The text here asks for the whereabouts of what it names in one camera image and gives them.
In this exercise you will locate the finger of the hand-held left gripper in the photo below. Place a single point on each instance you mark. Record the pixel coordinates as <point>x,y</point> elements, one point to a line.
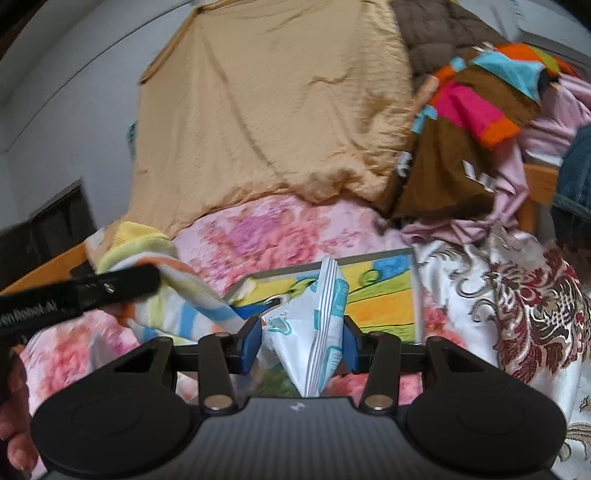
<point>120,282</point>

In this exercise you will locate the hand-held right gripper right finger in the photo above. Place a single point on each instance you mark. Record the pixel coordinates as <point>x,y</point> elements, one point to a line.
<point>348,350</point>

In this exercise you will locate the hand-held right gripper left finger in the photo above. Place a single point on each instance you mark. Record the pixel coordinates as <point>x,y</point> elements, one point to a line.
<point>251,346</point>

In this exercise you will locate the white teal wipes packet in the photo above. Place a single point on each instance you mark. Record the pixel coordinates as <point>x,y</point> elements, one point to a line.
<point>318,332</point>

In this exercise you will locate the cartoon print tray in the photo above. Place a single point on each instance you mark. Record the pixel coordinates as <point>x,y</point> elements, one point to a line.
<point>383,304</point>

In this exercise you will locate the striped pastel towel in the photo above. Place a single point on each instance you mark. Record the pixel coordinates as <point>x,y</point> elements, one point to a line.
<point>194,314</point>

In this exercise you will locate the person's left hand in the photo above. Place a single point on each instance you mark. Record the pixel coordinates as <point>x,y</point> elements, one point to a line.
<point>16,415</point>

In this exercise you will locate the green patterned packet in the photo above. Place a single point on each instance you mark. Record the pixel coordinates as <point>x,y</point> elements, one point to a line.
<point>277,383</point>

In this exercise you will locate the pink floral bed sheet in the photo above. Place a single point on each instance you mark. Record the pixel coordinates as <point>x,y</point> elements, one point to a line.
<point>277,230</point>

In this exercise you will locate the white gold brocade cloth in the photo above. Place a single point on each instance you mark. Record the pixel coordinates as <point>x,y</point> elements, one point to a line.
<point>508,300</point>

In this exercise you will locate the brown colourful striped garment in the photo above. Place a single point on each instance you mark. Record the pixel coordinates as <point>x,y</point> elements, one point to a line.
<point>452,161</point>

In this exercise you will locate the yellow quilt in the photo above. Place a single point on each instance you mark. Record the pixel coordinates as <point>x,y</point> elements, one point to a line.
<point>277,115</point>

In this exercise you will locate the lavender cloth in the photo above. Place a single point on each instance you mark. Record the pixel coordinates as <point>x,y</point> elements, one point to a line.
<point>508,184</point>

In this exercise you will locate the blue jeans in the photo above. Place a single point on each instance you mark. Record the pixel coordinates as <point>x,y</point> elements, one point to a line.
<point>575,184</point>

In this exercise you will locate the brown quilted blanket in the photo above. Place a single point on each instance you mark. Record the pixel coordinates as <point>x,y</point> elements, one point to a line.
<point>438,37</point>

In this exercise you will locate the teal wall poster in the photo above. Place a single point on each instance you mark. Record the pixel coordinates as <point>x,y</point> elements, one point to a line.
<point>131,138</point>

